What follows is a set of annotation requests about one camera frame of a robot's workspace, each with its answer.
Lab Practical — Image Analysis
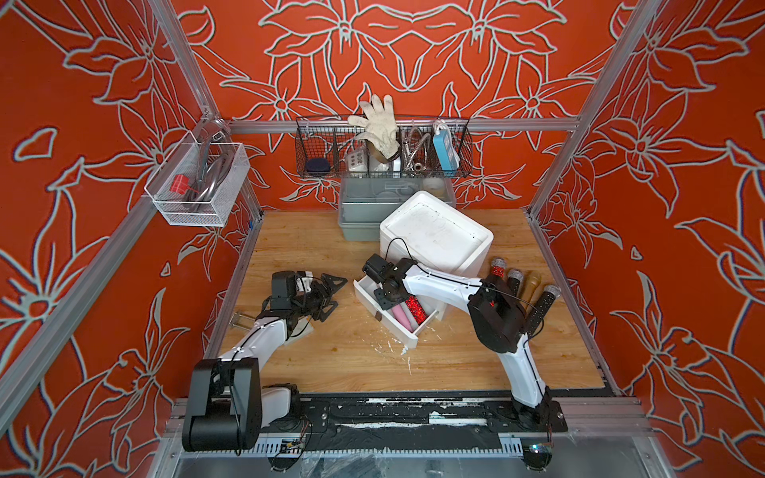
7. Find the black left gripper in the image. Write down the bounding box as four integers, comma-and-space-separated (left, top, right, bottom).
289, 275, 346, 321

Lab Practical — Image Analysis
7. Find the pink microphone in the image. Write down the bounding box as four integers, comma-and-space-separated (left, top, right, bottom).
390, 305, 414, 333

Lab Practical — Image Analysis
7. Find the white drawer cabinet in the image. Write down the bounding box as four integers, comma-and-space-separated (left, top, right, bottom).
354, 191, 493, 349

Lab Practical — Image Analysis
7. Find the red glitter microphone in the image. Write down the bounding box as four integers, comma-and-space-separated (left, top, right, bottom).
406, 297, 428, 325
490, 257, 507, 280

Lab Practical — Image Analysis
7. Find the black microphone silver head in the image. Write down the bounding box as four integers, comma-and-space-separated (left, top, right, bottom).
506, 269, 524, 297

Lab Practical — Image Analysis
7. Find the gold microphone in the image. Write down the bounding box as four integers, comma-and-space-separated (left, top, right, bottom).
521, 271, 542, 305

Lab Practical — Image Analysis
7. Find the black glitter microphone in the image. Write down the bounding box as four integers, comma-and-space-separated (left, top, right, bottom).
525, 284, 561, 338

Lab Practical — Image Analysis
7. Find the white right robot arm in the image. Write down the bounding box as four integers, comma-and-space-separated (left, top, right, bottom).
363, 254, 559, 412

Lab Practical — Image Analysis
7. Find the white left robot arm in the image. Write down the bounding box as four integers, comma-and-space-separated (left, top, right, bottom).
181, 271, 348, 452

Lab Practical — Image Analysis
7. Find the grey plastic storage box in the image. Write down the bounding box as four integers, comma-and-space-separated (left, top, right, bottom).
338, 177, 456, 242

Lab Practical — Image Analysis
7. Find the dark blue round object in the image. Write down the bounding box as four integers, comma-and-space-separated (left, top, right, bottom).
305, 157, 331, 177

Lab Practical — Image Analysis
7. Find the white power strip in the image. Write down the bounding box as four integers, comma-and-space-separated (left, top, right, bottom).
345, 147, 369, 173

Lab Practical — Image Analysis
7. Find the blue white box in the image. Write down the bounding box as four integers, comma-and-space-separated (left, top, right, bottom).
432, 119, 459, 177

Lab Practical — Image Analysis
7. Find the white work glove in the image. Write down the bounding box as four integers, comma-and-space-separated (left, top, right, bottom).
348, 95, 400, 161

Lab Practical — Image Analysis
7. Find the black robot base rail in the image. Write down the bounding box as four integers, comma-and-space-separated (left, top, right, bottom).
262, 390, 569, 451

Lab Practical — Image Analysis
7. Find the metal coiled hose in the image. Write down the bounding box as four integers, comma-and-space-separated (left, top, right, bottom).
401, 127, 432, 173

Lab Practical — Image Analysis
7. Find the black wire wall basket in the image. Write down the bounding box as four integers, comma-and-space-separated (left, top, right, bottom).
295, 117, 475, 178

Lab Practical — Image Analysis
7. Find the white wire wall basket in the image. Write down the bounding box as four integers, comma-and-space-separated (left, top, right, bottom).
145, 133, 249, 227

